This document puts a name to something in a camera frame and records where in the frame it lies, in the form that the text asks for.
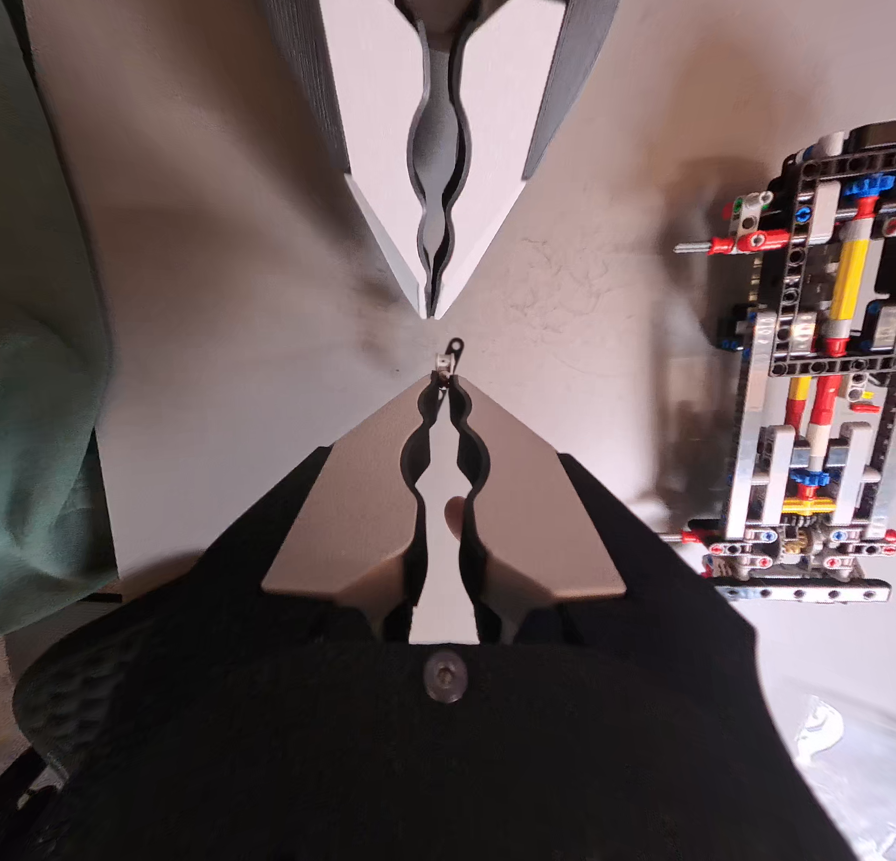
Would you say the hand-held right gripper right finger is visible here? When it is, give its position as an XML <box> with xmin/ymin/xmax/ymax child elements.
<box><xmin>451</xmin><ymin>374</ymin><xmax>627</xmax><ymax>644</ymax></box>

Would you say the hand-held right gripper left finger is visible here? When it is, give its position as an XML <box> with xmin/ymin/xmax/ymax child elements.
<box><xmin>261</xmin><ymin>374</ymin><xmax>429</xmax><ymax>644</ymax></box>

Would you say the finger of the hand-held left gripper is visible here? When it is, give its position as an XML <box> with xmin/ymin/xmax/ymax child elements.
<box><xmin>315</xmin><ymin>0</ymin><xmax>438</xmax><ymax>321</ymax></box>
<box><xmin>434</xmin><ymin>0</ymin><xmax>568</xmax><ymax>321</ymax></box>

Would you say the small grey lego connector piece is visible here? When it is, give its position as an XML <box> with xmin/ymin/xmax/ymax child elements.
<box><xmin>434</xmin><ymin>338</ymin><xmax>465</xmax><ymax>389</ymax></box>

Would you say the lego car chassis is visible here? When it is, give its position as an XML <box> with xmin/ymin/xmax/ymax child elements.
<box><xmin>673</xmin><ymin>120</ymin><xmax>896</xmax><ymax>603</ymax></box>

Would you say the green garment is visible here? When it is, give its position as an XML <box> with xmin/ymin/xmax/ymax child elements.
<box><xmin>0</xmin><ymin>0</ymin><xmax>120</xmax><ymax>634</ymax></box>

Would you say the clear plastic bag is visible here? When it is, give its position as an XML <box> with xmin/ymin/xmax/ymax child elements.
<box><xmin>763</xmin><ymin>679</ymin><xmax>896</xmax><ymax>861</ymax></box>

